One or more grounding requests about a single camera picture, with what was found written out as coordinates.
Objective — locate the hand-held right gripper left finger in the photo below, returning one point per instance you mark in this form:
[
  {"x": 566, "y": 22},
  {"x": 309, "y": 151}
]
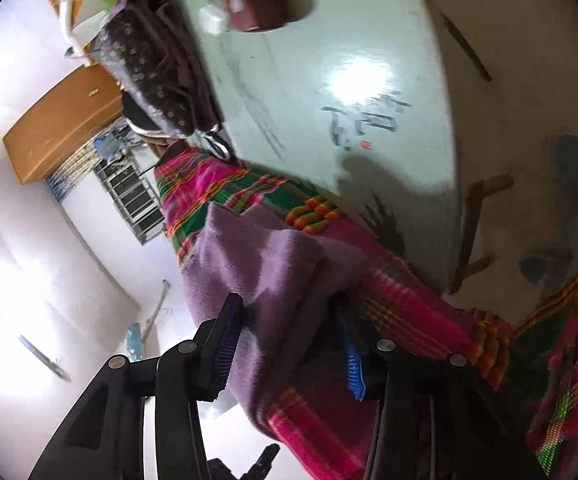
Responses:
[{"x": 226, "y": 340}]

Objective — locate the white plastic pipe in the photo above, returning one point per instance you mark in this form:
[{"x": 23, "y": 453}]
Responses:
[{"x": 66, "y": 15}]

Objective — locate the dark thin stick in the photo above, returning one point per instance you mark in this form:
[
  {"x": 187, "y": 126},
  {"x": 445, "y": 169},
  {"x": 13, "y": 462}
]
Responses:
[{"x": 464, "y": 45}]

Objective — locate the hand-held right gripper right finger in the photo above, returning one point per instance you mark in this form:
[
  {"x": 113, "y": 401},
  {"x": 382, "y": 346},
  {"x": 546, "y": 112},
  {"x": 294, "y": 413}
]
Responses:
[{"x": 354, "y": 370}]

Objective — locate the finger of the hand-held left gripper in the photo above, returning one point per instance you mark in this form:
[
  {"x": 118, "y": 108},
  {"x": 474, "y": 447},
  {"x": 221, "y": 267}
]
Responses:
[{"x": 264, "y": 462}]

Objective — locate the pink green plaid blanket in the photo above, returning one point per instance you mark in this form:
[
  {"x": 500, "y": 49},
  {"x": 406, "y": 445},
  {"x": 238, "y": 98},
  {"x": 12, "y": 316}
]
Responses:
[{"x": 419, "y": 310}]

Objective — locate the wooden wardrobe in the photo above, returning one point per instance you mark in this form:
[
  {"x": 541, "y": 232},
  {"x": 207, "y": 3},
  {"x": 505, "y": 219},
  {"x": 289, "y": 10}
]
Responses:
[{"x": 59, "y": 125}]

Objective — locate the blue patterned curtain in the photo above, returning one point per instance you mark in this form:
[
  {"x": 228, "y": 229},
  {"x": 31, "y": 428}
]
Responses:
[{"x": 71, "y": 170}]

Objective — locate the metal window grille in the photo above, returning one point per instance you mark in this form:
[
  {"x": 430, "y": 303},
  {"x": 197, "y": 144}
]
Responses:
[{"x": 129, "y": 200}]

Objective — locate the purple fleece pants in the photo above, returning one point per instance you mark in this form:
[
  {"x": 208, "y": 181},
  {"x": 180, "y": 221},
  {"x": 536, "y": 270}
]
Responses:
[{"x": 269, "y": 270}]

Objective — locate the grey striped garment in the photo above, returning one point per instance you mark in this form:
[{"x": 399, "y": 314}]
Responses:
[{"x": 216, "y": 142}]

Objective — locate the dark purple patterned folded cloth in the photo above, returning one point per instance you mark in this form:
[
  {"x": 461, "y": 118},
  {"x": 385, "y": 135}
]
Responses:
[{"x": 139, "y": 70}]

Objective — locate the white plastic item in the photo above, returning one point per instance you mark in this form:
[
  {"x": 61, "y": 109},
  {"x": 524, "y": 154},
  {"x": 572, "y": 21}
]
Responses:
[{"x": 213, "y": 19}]

